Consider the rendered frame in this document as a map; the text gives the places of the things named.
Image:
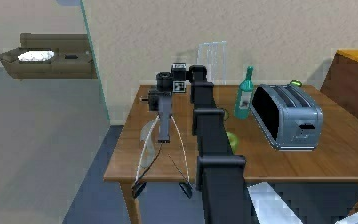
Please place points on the grey metal toaster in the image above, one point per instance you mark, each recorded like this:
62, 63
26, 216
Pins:
293, 116

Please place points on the white pillow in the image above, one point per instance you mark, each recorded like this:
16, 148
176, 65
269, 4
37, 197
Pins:
36, 55

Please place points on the teal glass bottle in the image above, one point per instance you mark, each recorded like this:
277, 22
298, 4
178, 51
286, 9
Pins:
243, 103

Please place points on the black remote control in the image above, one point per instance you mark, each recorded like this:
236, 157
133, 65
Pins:
71, 56

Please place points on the brown cupboard with orange top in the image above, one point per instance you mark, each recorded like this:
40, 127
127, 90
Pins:
347, 83

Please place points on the green apple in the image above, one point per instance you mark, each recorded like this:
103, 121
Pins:
225, 115
296, 83
233, 141

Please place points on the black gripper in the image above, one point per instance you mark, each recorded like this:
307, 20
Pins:
165, 100

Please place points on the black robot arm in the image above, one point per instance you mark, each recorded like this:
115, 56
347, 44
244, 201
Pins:
220, 166

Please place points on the brown sofa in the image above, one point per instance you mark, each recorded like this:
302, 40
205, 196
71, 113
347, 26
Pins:
73, 68

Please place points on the brown wooden table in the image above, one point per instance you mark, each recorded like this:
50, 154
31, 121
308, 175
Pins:
320, 160

